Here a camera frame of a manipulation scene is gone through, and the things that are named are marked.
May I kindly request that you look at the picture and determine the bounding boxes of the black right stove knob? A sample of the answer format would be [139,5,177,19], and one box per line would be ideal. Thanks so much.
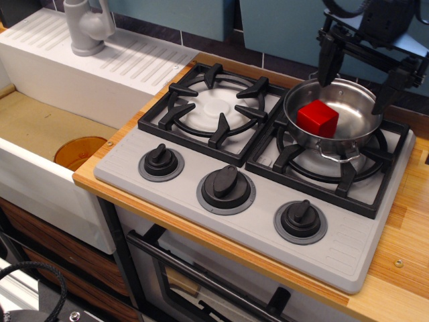
[273,199,328,246]

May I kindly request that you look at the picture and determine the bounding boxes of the orange plastic plate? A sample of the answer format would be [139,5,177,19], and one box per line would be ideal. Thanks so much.
[54,136,107,171]

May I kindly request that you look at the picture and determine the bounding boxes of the black burner grate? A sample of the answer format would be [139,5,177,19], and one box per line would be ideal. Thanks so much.
[245,106,414,219]
[138,63,286,167]

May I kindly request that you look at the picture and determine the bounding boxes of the wooden drawer front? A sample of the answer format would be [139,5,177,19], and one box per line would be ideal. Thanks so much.
[0,197,140,322]

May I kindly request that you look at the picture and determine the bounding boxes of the black left burner grate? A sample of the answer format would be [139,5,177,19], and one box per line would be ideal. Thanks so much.
[138,63,286,167]

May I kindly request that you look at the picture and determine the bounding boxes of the white toy sink unit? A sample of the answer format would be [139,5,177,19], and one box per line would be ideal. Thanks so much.
[1,9,196,254]

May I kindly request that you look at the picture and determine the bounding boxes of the black right burner grate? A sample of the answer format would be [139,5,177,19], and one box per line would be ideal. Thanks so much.
[245,106,414,219]

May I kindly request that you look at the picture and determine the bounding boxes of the black middle stove knob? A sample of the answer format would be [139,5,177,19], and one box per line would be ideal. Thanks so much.
[196,165,256,216]

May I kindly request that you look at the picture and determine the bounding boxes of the stainless steel pan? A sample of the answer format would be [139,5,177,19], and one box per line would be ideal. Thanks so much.
[283,77,383,164]

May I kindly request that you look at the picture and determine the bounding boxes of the grey toy stove top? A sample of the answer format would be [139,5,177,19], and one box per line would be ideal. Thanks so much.
[93,63,416,295]

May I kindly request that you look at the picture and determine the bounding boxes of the red wooden cube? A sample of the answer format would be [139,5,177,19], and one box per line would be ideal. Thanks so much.
[296,100,339,138]

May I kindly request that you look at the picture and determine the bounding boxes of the black stove knob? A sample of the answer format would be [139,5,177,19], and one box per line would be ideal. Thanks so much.
[196,165,256,216]
[273,199,328,246]
[138,144,184,182]

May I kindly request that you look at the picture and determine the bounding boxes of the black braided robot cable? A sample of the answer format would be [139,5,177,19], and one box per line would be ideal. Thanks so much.
[321,0,366,16]

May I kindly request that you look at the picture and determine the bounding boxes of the black braided foreground cable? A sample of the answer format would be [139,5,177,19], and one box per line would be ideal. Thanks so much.
[0,261,67,322]

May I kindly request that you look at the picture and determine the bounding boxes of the toy oven door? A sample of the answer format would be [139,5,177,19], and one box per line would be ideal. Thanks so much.
[116,207,353,321]

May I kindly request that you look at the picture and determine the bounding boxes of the black oven door handle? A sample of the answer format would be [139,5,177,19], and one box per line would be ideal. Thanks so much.
[126,224,290,321]

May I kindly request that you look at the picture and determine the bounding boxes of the black left stove knob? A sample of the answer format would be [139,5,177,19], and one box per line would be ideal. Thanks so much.
[138,144,184,182]

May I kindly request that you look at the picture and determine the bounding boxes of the grey toy faucet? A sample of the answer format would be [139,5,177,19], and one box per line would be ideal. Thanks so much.
[64,0,115,56]

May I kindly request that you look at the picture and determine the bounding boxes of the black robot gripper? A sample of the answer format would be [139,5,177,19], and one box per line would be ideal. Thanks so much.
[318,1,428,114]

